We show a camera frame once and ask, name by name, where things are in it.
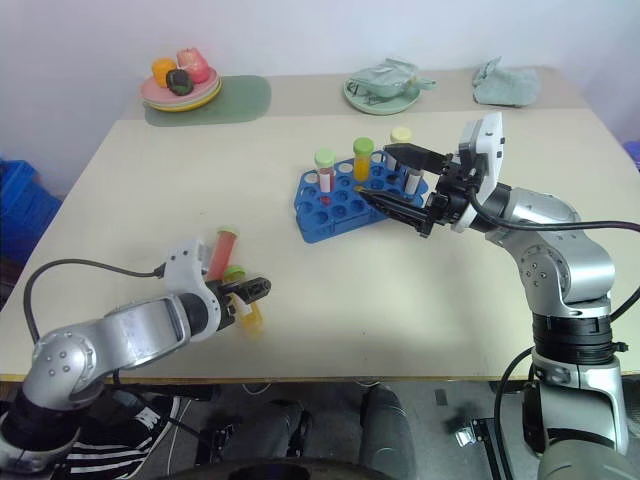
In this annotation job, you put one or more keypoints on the dark grey rounded shape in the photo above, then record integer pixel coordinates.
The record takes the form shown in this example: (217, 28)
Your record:
(387, 430)

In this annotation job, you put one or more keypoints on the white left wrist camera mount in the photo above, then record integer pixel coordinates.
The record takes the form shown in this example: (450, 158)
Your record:
(182, 267)

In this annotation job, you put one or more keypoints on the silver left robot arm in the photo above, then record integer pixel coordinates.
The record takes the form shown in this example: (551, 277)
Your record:
(125, 330)

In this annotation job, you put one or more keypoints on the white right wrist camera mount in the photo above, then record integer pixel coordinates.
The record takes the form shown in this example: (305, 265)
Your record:
(492, 150)

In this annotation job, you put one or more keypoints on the yellow plate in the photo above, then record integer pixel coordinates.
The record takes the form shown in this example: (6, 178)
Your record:
(185, 108)

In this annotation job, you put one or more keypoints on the pale green cloth bag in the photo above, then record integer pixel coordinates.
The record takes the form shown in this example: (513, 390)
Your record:
(390, 75)

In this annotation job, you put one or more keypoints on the pale green plate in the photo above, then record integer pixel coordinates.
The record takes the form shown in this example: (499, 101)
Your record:
(380, 106)

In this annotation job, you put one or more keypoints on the small black floor piece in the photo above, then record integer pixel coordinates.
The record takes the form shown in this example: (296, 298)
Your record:
(441, 397)

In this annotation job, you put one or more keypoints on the red tube light-green cap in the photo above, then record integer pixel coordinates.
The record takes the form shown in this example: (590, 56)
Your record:
(326, 177)
(222, 252)

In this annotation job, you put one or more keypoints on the crumpled green towel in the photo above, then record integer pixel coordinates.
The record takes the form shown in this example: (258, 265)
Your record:
(505, 85)

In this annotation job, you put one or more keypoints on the small metal bracket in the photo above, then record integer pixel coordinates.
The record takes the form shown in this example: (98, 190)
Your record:
(465, 437)

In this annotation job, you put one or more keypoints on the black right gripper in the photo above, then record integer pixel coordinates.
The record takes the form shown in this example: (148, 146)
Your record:
(452, 200)

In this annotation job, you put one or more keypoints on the blue test tube rack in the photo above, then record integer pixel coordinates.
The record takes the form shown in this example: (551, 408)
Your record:
(320, 217)

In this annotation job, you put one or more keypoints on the blue plastic crate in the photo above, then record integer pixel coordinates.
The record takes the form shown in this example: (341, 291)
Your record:
(25, 200)

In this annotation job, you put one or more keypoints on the black and green toy food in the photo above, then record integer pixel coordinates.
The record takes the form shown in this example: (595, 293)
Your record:
(179, 82)

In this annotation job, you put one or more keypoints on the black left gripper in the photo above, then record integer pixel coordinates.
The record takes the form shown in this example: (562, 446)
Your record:
(227, 312)

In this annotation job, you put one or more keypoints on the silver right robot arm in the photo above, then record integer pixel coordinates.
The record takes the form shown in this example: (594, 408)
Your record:
(575, 260)

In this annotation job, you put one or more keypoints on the yellow tube green cap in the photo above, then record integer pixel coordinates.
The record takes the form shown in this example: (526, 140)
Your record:
(252, 322)

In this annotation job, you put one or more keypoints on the pink plate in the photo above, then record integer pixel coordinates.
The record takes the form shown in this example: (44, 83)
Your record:
(150, 90)

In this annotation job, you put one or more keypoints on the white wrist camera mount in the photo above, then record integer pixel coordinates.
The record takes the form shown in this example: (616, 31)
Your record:
(182, 267)
(492, 150)

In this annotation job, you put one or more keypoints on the purple plastic container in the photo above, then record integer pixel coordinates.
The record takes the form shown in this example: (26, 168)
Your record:
(634, 155)

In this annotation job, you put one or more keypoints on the orange tube green cap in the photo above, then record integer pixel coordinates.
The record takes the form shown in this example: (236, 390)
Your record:
(362, 167)

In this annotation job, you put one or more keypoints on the green table mat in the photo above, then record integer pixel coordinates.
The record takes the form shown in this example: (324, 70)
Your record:
(240, 100)

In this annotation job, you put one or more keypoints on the orange toy food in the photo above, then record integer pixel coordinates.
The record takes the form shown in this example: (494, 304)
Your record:
(161, 70)

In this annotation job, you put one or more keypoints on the black and white sneaker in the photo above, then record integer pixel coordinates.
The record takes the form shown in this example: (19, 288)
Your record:
(150, 415)

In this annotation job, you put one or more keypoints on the black metal frame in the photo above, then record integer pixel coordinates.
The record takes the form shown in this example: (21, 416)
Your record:
(492, 445)

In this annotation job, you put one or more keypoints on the black white striped garment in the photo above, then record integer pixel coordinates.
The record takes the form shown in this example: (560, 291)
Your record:
(100, 457)

